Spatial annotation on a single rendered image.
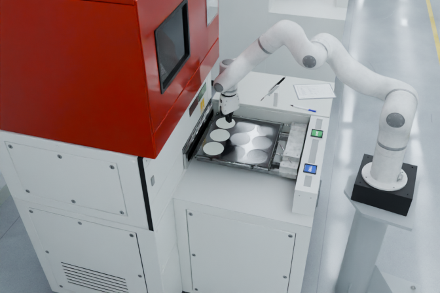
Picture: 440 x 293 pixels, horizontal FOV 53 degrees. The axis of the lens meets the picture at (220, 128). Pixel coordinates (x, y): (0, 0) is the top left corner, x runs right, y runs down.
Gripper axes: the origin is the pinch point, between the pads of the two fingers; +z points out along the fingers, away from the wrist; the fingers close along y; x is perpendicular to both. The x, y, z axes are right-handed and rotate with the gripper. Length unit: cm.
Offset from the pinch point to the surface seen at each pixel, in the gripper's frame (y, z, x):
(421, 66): 299, 98, 51
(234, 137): -0.8, 8.0, -5.8
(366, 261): 26, 57, -76
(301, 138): 26.4, 10.0, -25.8
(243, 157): -7.8, 7.9, -20.7
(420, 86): 263, 98, 31
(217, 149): -13.4, 7.9, -8.2
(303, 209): -6, 13, -58
